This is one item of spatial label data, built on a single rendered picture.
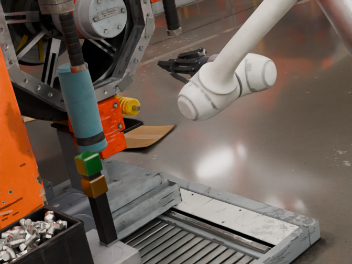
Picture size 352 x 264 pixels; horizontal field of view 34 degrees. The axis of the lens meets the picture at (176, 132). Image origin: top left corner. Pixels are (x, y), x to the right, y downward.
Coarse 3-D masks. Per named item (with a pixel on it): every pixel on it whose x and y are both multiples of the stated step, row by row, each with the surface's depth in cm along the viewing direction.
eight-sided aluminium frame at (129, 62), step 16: (0, 0) 153; (144, 0) 187; (0, 16) 154; (144, 16) 187; (0, 32) 155; (144, 32) 188; (128, 48) 190; (144, 48) 189; (16, 64) 159; (128, 64) 185; (16, 80) 160; (32, 80) 163; (112, 80) 186; (128, 80) 186; (48, 96) 168; (96, 96) 179
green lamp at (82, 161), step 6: (78, 156) 118; (84, 156) 118; (90, 156) 117; (96, 156) 118; (78, 162) 118; (84, 162) 116; (90, 162) 117; (96, 162) 118; (78, 168) 119; (84, 168) 117; (90, 168) 117; (96, 168) 118; (102, 168) 119; (84, 174) 118; (90, 174) 117
